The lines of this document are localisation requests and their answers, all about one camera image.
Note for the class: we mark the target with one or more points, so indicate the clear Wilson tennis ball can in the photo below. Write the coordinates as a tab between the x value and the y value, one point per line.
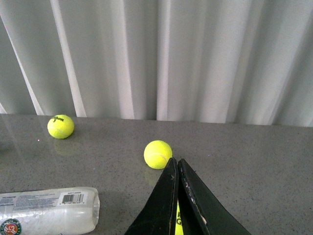
59	211

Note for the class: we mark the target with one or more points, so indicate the far Wilson tennis ball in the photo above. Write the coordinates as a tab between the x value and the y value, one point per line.
60	126

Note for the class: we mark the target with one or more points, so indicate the yellow tennis ball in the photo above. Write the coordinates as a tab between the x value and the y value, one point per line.
157	154
178	229

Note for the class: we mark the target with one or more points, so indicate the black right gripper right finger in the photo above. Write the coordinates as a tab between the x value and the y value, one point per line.
201	212

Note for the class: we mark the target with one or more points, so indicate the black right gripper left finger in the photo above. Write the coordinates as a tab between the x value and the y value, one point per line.
158	217

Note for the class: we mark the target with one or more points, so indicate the white pleated curtain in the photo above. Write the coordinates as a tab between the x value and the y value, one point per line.
217	61

